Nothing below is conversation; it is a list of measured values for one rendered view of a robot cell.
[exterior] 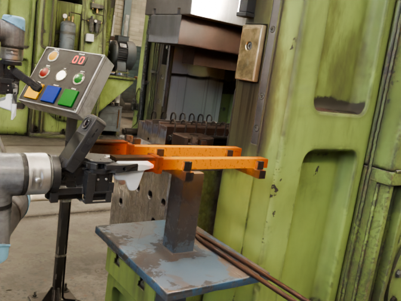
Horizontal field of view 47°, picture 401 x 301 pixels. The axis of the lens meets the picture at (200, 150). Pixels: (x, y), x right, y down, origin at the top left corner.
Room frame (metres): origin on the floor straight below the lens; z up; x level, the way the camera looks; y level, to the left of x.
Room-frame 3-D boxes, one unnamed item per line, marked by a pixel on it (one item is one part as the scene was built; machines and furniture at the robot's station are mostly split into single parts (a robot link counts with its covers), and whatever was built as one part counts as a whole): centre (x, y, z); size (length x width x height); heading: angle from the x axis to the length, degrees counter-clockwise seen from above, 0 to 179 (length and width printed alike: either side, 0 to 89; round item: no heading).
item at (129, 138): (1.23, 0.09, 1.00); 0.23 x 0.06 x 0.02; 126
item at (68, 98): (1.86, 0.56, 1.01); 0.07 x 0.05 x 0.07; 63
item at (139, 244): (1.13, 0.02, 0.73); 0.40 x 0.30 x 0.02; 36
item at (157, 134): (1.75, 0.02, 0.96); 0.42 x 0.20 x 0.09; 128
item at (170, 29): (1.75, 0.02, 1.32); 0.42 x 0.20 x 0.10; 128
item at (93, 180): (0.84, 0.22, 0.97); 0.12 x 0.08 x 0.09; 127
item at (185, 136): (1.52, 0.03, 0.95); 0.12 x 0.08 x 0.06; 128
